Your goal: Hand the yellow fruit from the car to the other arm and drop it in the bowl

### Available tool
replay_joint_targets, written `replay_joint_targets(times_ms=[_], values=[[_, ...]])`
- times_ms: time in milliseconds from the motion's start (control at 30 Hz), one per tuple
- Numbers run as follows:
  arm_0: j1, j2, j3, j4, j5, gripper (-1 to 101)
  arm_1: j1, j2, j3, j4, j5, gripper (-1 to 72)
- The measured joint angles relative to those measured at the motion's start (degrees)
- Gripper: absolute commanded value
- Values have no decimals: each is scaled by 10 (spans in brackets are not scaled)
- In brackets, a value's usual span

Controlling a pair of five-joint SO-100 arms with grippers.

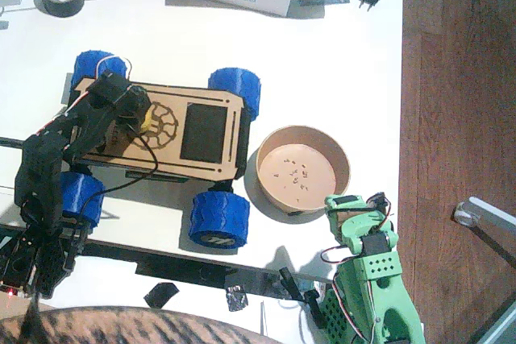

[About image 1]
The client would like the yellow lemon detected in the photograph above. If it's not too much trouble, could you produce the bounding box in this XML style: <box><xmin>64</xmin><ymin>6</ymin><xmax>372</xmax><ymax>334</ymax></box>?
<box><xmin>139</xmin><ymin>105</ymin><xmax>155</xmax><ymax>132</ymax></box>

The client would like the round brown paper bowl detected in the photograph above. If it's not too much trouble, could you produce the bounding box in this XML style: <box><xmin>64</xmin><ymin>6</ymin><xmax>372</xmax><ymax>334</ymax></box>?
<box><xmin>255</xmin><ymin>125</ymin><xmax>351</xmax><ymax>216</ymax></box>

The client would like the wooden rover with blue wheels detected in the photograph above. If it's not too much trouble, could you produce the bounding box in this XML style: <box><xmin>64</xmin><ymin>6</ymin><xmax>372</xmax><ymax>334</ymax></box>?
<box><xmin>52</xmin><ymin>50</ymin><xmax>263</xmax><ymax>249</ymax></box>

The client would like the black table clamp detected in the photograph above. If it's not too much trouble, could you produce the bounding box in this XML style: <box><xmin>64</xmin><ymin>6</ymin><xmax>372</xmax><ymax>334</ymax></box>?
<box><xmin>278</xmin><ymin>266</ymin><xmax>304</xmax><ymax>301</ymax></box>
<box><xmin>302</xmin><ymin>289</ymin><xmax>328</xmax><ymax>331</ymax></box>

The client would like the short black tape strip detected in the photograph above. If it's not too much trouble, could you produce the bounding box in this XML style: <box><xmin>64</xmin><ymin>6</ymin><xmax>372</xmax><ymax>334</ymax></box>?
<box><xmin>0</xmin><ymin>136</ymin><xmax>29</xmax><ymax>150</ymax></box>

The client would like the crumpled black tape piece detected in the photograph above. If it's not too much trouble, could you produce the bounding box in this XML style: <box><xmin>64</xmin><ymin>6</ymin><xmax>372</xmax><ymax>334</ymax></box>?
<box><xmin>224</xmin><ymin>285</ymin><xmax>250</xmax><ymax>313</ymax></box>

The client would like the grey metal leg with caster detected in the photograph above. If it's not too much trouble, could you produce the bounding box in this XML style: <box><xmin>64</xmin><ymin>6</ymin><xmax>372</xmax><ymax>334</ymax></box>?
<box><xmin>454</xmin><ymin>196</ymin><xmax>516</xmax><ymax>248</ymax></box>

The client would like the flat black tape piece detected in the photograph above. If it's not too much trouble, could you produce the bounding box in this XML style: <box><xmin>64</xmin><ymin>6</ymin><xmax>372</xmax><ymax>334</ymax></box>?
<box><xmin>144</xmin><ymin>281</ymin><xmax>181</xmax><ymax>309</ymax></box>

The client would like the grey metal bar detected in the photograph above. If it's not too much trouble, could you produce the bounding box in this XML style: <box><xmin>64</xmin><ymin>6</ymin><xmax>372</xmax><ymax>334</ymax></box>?
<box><xmin>469</xmin><ymin>299</ymin><xmax>516</xmax><ymax>344</ymax></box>

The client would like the striped brown fabric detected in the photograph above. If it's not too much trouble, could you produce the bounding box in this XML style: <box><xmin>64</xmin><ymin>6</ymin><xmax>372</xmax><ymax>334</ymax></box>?
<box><xmin>0</xmin><ymin>305</ymin><xmax>283</xmax><ymax>344</ymax></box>

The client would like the black camera cable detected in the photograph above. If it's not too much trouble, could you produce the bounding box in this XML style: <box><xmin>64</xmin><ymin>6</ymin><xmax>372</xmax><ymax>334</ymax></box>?
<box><xmin>78</xmin><ymin>128</ymin><xmax>159</xmax><ymax>220</ymax></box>

